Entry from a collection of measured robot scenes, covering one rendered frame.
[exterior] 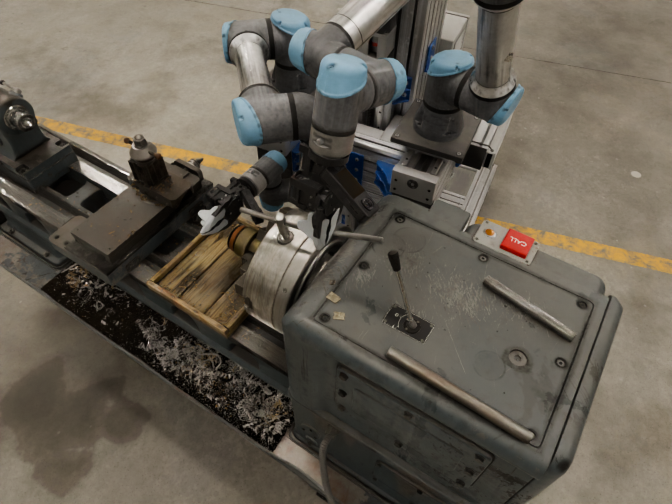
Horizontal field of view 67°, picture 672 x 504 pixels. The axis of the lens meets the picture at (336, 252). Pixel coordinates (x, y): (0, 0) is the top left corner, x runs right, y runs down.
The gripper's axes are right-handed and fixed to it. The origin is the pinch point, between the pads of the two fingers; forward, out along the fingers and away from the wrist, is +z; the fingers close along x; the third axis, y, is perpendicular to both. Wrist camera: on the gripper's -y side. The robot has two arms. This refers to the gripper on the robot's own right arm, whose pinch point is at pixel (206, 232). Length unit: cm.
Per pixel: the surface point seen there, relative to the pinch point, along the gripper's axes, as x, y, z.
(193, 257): -19.4, 11.1, -1.1
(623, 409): -110, -137, -85
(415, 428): 1, -72, 18
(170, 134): -104, 158, -111
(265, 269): 10.8, -27.3, 7.5
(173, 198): -5.7, 22.0, -8.0
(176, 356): -50, 9, 19
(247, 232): 3.9, -11.9, -3.5
